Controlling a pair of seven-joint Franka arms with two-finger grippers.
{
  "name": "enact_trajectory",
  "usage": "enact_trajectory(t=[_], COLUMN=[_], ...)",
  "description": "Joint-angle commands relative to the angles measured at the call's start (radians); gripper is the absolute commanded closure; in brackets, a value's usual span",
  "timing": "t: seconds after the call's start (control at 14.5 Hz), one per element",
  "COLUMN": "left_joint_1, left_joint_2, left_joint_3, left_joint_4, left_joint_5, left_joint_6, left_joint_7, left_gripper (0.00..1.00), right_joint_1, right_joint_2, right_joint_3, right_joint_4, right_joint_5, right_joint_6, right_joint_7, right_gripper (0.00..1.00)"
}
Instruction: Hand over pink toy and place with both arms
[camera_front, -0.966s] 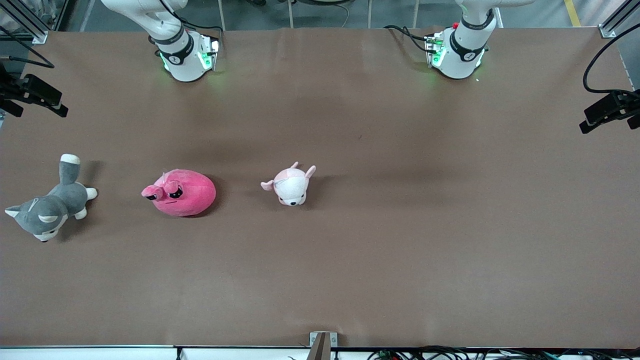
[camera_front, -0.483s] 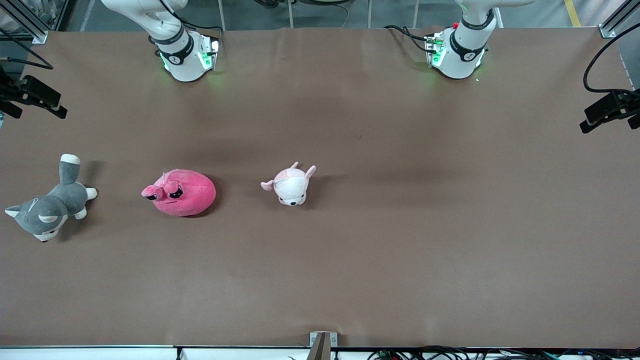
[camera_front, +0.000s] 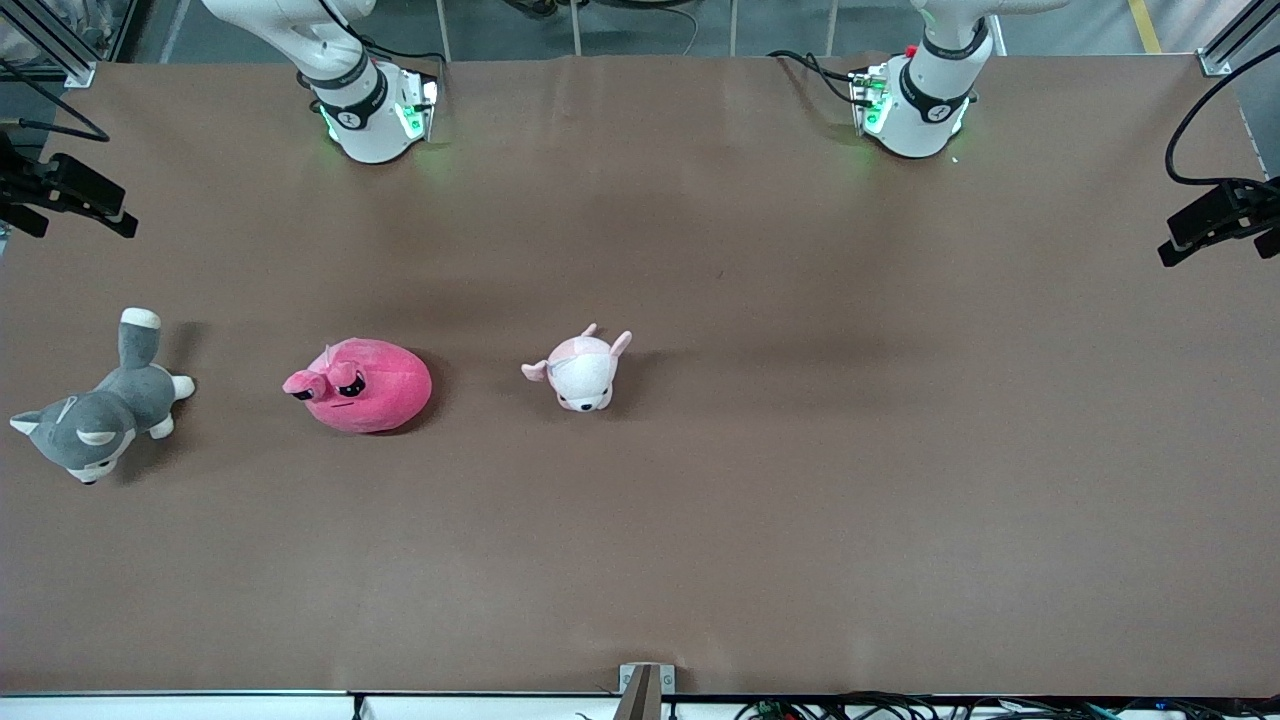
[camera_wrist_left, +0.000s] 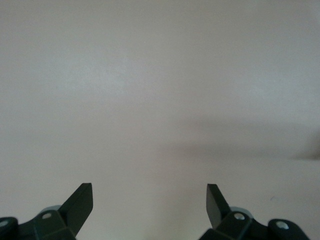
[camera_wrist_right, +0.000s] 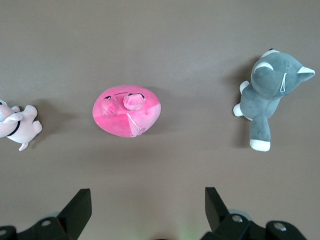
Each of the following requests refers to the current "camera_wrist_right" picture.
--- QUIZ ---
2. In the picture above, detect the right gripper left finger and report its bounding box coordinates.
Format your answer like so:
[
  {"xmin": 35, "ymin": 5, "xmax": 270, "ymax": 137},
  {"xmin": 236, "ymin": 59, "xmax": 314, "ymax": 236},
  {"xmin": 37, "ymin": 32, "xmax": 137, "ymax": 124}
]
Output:
[{"xmin": 0, "ymin": 188, "xmax": 92, "ymax": 240}]

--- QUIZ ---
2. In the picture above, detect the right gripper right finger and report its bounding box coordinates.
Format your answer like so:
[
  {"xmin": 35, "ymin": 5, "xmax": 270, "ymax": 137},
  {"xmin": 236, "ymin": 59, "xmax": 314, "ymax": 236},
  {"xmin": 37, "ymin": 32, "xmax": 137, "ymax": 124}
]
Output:
[{"xmin": 201, "ymin": 186, "xmax": 308, "ymax": 240}]

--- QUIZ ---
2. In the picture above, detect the hot pink round plush toy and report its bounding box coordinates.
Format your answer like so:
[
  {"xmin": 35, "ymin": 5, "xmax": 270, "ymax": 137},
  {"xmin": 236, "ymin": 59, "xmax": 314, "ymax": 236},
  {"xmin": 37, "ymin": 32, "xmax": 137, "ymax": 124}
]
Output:
[{"xmin": 92, "ymin": 84, "xmax": 162, "ymax": 139}]

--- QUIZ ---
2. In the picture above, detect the light pink pig plush toy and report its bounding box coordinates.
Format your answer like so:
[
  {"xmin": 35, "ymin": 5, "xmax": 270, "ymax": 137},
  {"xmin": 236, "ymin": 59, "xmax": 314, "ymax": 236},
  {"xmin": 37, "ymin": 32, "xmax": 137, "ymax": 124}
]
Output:
[{"xmin": 0, "ymin": 99, "xmax": 43, "ymax": 152}]

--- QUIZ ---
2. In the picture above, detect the grey husky plush toy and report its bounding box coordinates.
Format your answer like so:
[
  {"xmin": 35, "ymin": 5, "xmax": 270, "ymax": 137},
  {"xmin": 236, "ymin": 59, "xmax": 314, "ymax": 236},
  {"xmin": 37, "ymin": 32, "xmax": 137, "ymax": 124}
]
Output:
[{"xmin": 232, "ymin": 48, "xmax": 316, "ymax": 152}]

